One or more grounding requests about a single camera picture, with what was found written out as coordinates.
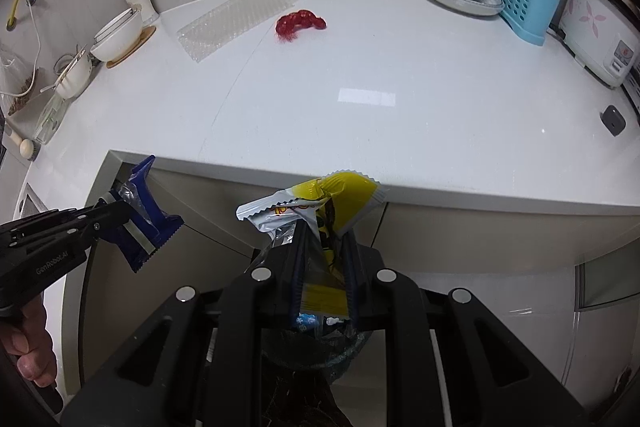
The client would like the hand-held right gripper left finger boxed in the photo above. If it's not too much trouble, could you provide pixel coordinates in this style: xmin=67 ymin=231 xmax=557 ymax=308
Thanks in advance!
xmin=60 ymin=219 xmax=311 ymax=427

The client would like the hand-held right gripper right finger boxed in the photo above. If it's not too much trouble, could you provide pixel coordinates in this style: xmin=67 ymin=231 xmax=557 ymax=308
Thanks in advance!
xmin=342 ymin=229 xmax=586 ymax=427

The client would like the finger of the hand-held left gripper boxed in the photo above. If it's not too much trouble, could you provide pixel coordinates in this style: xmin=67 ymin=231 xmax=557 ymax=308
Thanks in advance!
xmin=92 ymin=199 xmax=132 ymax=240

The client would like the blue snack wrapper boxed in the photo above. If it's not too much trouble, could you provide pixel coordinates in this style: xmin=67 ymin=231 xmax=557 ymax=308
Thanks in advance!
xmin=111 ymin=155 xmax=185 ymax=275

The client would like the yellow snack wrapper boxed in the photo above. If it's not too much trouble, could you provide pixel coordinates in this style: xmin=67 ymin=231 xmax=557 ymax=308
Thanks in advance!
xmin=236 ymin=170 xmax=390 ymax=325

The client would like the person's left hand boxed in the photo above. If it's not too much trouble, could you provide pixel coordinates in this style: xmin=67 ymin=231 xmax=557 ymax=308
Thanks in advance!
xmin=0 ymin=292 xmax=58 ymax=389

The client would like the round wooden knob tool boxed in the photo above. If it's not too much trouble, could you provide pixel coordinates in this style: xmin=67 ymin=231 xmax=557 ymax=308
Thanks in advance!
xmin=10 ymin=129 xmax=37 ymax=160

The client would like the clear plastic container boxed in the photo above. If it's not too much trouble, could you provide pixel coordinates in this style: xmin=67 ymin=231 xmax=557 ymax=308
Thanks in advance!
xmin=34 ymin=94 xmax=68 ymax=145

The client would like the small white lidded bowl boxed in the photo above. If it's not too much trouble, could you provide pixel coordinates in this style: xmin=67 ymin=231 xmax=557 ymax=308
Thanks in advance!
xmin=52 ymin=49 xmax=96 ymax=100

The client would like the large white lidded bowl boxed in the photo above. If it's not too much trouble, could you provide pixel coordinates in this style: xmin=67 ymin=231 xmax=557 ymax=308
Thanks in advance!
xmin=90 ymin=7 xmax=146 ymax=62

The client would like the round wooden coaster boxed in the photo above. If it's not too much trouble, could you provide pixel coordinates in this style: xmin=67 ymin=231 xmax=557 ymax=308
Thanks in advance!
xmin=106 ymin=24 xmax=157 ymax=68

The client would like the clear bubble wrap sheet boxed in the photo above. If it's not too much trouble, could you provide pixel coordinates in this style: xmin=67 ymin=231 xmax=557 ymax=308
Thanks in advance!
xmin=176 ymin=0 xmax=303 ymax=64

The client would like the small grey device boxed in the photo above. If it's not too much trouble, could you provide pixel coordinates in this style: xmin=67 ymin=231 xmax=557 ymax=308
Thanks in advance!
xmin=601 ymin=105 xmax=627 ymax=136

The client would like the blue plastic utensil basket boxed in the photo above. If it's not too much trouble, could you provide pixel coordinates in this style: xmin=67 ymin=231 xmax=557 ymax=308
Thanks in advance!
xmin=499 ymin=0 xmax=563 ymax=46

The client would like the white floral rice cooker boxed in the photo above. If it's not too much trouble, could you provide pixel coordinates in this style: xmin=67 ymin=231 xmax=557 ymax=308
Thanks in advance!
xmin=557 ymin=0 xmax=640 ymax=88

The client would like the white cable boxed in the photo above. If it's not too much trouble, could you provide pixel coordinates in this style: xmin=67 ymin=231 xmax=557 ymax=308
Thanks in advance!
xmin=0 ymin=2 xmax=41 ymax=98

